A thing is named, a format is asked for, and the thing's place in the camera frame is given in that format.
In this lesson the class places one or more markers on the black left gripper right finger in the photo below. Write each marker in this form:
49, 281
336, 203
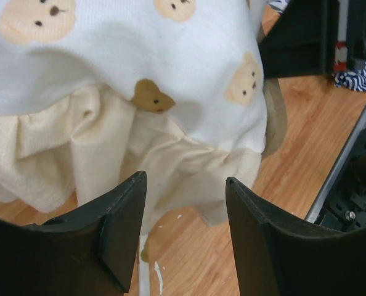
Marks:
277, 253

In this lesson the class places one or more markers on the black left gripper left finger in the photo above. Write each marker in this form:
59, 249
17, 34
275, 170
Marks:
90, 250

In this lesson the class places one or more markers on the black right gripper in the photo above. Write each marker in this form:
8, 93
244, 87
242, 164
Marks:
302, 40

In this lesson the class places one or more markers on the wooden pet bed frame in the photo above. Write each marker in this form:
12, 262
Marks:
277, 118

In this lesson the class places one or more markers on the large bear print cushion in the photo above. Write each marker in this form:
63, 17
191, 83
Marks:
94, 91

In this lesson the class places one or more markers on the blue striped cloth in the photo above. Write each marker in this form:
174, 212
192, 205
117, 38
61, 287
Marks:
354, 80

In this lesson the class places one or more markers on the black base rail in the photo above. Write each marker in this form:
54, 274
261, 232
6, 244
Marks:
344, 208

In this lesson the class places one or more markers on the aluminium side rail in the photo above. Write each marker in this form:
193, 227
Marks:
337, 166

